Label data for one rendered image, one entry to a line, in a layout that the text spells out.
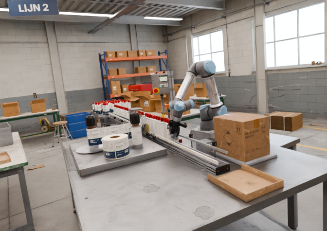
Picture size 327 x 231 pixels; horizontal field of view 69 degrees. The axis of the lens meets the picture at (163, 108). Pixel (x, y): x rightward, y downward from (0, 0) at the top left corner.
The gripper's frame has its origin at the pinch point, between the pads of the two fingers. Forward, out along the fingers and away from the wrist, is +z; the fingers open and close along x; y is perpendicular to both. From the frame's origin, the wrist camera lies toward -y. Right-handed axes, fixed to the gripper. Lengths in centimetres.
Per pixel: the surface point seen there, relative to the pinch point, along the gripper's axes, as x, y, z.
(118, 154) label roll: 4.1, 49.4, 0.1
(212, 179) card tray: 63, 13, -27
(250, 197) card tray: 86, 11, -39
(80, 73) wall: -725, -31, 315
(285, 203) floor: 57, -118, 75
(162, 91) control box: -42.7, -5.6, -19.5
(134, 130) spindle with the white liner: -14.1, 31.3, -3.8
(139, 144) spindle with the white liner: -7.1, 28.0, 6.1
